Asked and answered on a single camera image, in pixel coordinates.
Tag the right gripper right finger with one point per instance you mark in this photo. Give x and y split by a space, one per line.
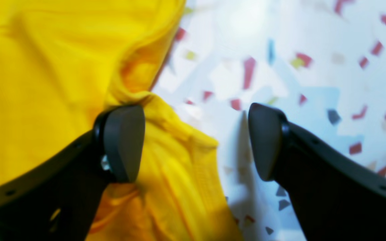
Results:
334 198

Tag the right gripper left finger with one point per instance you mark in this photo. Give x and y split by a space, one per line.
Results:
58 200

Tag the yellow T-shirt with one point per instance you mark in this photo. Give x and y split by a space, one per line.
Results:
64 62

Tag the terrazzo patterned tablecloth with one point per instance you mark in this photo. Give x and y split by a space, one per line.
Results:
322 62

